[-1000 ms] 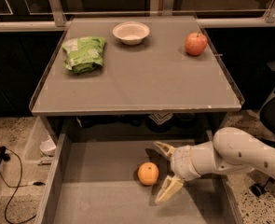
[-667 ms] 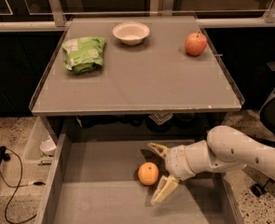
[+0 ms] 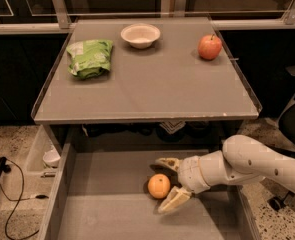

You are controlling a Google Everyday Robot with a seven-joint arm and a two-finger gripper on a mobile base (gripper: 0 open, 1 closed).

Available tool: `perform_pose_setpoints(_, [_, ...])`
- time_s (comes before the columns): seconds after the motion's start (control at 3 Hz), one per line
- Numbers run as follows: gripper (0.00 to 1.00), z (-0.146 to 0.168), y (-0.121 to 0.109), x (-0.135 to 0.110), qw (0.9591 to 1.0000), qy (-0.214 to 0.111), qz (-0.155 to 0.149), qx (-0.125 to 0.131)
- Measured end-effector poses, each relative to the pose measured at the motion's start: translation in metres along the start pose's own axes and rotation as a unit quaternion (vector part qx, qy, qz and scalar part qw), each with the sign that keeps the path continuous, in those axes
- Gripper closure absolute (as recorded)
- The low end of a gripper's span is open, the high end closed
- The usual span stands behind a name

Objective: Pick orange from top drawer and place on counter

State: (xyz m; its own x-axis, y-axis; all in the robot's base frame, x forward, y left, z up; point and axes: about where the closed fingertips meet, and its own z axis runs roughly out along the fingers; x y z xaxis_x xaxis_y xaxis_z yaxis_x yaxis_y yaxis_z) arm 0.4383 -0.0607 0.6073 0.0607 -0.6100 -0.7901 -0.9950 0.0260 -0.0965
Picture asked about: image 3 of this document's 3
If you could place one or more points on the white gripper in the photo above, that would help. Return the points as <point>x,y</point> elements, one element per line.
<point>189,174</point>

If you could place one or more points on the orange fruit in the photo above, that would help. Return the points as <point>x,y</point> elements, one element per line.
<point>159,186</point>

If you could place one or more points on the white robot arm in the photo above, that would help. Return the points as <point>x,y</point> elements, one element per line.
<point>242,160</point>

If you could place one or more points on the grey open top drawer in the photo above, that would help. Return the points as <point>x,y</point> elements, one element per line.
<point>103,196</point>

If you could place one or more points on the grey counter cabinet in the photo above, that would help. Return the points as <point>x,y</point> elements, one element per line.
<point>166,82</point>

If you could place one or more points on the white cup in bin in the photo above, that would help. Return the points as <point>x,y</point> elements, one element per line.
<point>51,158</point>

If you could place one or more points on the black office chair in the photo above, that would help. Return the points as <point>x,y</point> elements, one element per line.
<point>293,117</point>

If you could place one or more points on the red apple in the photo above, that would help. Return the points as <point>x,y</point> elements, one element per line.
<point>209,47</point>

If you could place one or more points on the white paper bowl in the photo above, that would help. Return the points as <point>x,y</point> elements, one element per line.
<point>140,35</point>

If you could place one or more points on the green snack bag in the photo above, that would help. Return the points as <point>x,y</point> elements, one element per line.
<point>90,58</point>

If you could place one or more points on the metal rail bracket left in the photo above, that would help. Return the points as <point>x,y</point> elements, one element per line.
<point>61,13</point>

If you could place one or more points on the horizontal metal rail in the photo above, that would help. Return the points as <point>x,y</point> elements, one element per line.
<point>53,28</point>

